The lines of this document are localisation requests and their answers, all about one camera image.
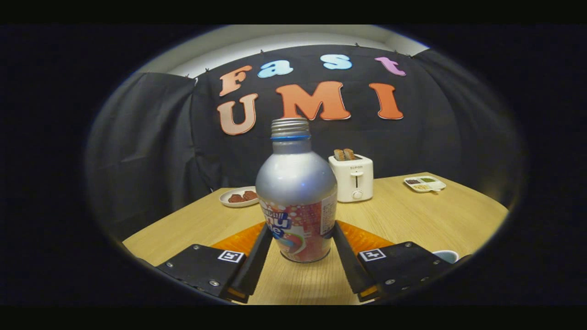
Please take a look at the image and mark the white divided condiment tray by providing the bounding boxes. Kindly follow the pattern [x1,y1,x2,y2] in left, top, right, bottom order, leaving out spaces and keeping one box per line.
[404,176,446,193]

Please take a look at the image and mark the silver juice bottle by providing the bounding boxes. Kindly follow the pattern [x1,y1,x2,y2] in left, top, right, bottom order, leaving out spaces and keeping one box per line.
[255,118,338,263]

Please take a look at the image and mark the white toaster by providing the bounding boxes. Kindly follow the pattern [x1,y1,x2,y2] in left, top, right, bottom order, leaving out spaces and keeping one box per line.
[328,154,374,203]

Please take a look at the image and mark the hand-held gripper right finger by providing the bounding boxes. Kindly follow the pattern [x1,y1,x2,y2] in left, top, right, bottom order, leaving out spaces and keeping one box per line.
[332,220,471,303]

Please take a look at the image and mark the wooden table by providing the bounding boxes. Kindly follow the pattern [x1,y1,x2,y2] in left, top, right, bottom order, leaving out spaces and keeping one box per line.
[122,172,509,305]

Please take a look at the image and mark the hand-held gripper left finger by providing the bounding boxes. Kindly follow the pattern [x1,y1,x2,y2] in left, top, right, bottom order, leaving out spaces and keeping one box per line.
[156,223,274,304]

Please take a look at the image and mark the white round plate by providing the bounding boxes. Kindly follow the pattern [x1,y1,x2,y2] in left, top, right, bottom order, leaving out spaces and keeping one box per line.
[219,186,260,208]

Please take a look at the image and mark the white cup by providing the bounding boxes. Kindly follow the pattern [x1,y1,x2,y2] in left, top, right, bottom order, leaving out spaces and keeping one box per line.
[432,250,460,264]

